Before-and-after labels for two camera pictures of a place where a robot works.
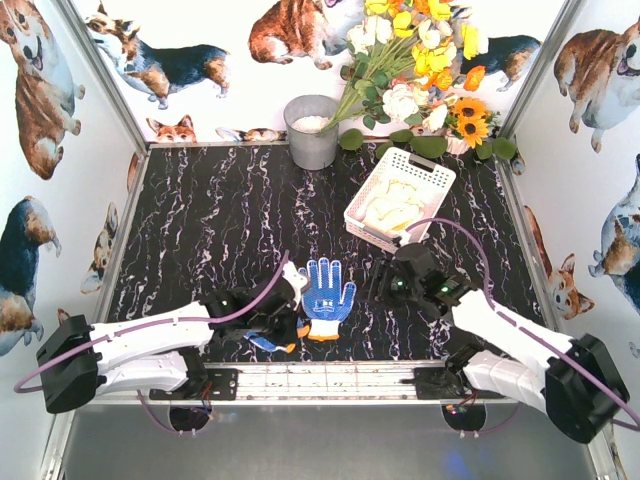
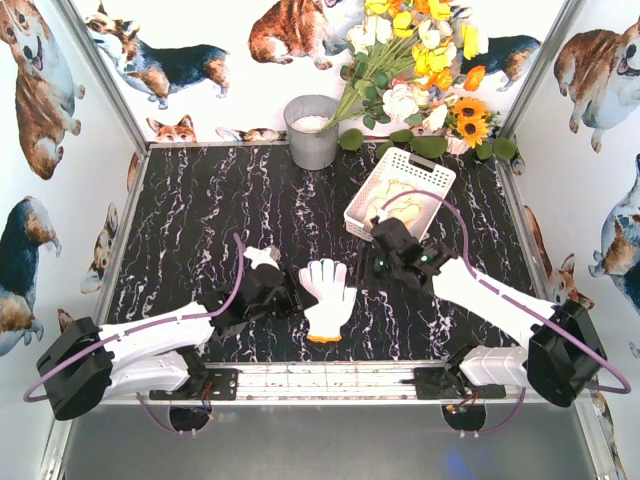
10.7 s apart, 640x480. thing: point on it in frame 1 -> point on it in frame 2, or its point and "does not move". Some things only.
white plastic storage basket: [399, 200] does not move
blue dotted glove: [324, 298] does not move
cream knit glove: [396, 209] does not move
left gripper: [279, 323] -> [291, 293]
